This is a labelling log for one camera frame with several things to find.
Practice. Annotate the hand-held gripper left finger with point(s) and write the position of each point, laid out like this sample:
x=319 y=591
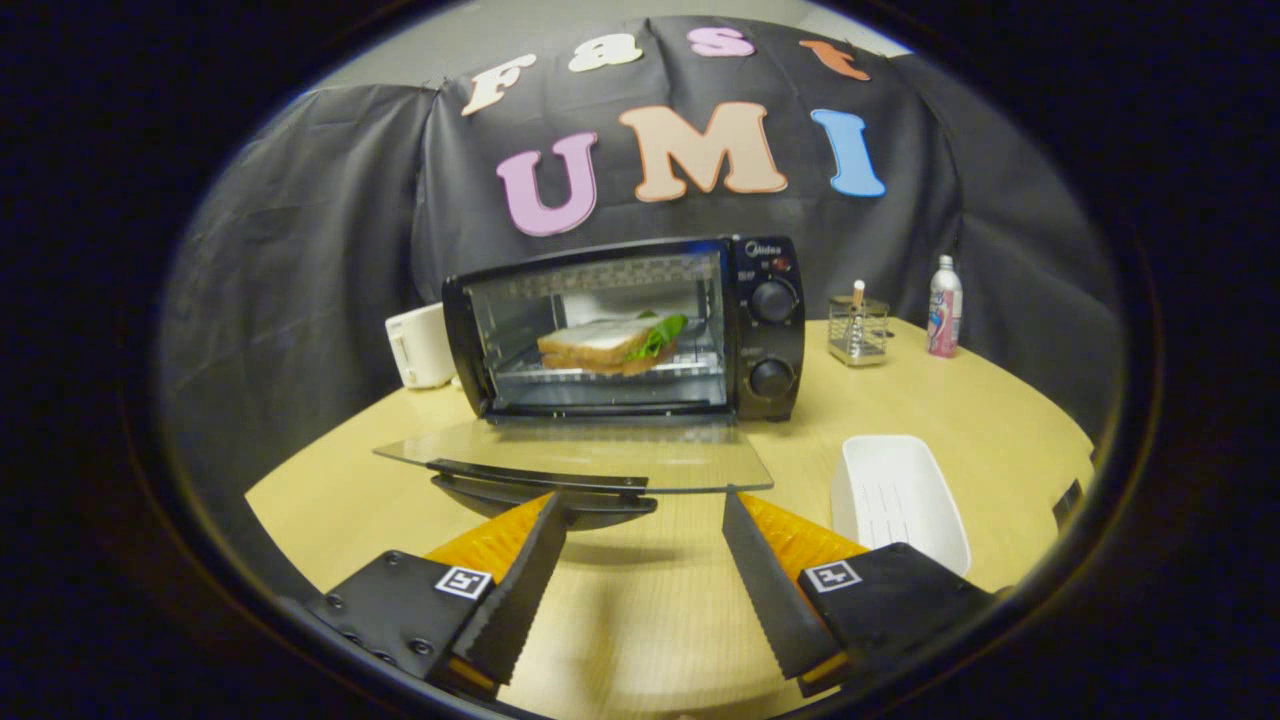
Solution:
x=520 y=595

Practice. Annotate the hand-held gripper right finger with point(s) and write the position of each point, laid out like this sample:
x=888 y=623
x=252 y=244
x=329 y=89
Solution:
x=765 y=590

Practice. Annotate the black toaster oven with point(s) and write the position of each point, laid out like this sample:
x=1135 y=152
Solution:
x=770 y=340

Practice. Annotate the sandwich with green lettuce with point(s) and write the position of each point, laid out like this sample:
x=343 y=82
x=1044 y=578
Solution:
x=600 y=345

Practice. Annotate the white pop-up toaster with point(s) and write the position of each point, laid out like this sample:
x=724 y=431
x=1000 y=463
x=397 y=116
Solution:
x=420 y=345

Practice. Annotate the white plastic dish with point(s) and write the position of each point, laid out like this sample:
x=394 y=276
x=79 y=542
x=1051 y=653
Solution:
x=900 y=490

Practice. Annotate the silver bottle with pink label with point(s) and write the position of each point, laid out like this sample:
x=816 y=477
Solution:
x=944 y=310

